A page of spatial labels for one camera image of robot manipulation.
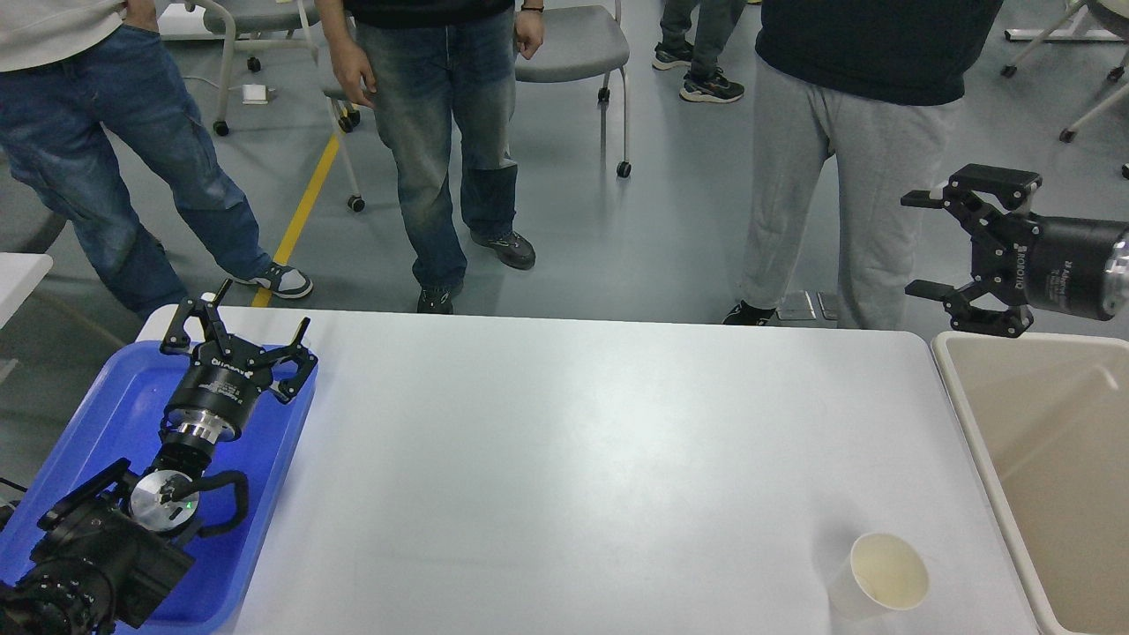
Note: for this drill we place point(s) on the beige plastic bin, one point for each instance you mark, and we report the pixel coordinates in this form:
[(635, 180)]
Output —
[(1046, 419)]

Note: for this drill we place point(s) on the person with black sneakers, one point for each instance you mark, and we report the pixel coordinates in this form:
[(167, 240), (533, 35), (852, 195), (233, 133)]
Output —
[(694, 34)]

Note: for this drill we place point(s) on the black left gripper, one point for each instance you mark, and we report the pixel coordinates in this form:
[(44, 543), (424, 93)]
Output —
[(220, 381)]

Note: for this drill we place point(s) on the white paper cup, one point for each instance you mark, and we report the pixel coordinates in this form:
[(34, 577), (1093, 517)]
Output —
[(881, 574)]

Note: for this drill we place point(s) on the grey chair middle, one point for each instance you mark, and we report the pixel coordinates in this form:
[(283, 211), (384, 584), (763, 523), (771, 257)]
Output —
[(344, 118)]

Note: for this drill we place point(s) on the person in faded jeans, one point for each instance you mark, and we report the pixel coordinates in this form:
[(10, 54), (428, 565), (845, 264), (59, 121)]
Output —
[(440, 78)]

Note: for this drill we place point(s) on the person in grey sweatpants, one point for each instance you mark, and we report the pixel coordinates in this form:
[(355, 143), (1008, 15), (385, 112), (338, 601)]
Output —
[(876, 86)]

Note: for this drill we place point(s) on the grey chair left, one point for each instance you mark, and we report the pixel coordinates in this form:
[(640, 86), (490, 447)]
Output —
[(251, 26)]

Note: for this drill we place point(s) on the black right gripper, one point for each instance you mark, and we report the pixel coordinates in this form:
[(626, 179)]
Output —
[(1067, 265)]

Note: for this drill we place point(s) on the white power adapter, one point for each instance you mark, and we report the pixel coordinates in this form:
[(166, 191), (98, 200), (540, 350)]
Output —
[(255, 94)]

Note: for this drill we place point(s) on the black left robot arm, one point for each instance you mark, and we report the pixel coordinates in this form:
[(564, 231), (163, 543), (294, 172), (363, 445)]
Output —
[(150, 512)]

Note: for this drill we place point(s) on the grey chair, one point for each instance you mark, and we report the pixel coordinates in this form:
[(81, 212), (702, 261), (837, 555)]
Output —
[(344, 118), (584, 41), (251, 26)]

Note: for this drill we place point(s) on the person in blue jeans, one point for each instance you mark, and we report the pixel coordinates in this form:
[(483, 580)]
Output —
[(75, 72)]

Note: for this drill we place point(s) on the white side table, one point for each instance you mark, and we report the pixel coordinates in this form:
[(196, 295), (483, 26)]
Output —
[(21, 273)]

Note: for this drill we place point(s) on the grey chair right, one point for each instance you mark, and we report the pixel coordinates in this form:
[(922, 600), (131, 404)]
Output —
[(584, 41)]

